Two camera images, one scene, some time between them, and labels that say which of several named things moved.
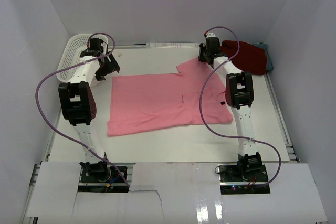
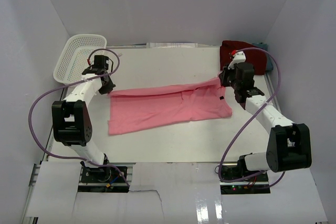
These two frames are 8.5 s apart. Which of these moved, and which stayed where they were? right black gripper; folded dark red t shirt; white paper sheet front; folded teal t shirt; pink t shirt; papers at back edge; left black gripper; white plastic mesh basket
Moved: right black gripper; pink t shirt; left black gripper
Stayed: white paper sheet front; white plastic mesh basket; folded dark red t shirt; papers at back edge; folded teal t shirt
